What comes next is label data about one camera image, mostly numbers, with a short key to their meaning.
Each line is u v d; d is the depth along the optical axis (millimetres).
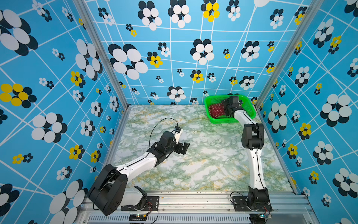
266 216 662
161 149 654
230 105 917
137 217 722
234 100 912
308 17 710
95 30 773
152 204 734
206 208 734
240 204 723
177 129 739
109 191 417
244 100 1111
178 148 753
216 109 1073
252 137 677
